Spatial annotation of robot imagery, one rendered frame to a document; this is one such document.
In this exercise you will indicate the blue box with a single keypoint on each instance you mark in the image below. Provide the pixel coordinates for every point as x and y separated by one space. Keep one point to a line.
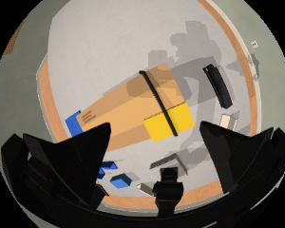
121 181

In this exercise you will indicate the blue flat rectangular slab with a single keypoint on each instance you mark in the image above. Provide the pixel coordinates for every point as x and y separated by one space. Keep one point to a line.
73 125

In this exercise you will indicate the tan cardboard box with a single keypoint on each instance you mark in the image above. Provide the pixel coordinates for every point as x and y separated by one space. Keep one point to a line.
129 104

